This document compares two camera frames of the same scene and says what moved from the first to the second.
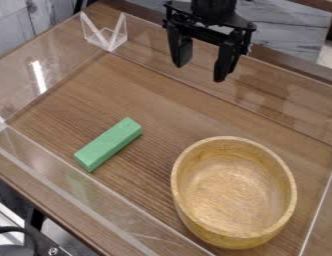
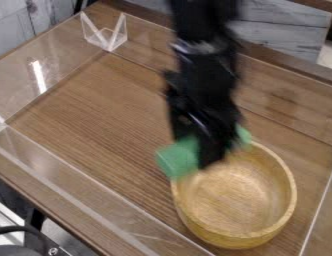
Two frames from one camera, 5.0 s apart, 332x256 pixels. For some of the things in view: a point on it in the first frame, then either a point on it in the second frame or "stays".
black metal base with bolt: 39,245 stays
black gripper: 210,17 -> 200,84
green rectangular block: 107,144 -> 177,158
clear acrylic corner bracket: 106,38 stays
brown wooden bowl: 233,191 stays
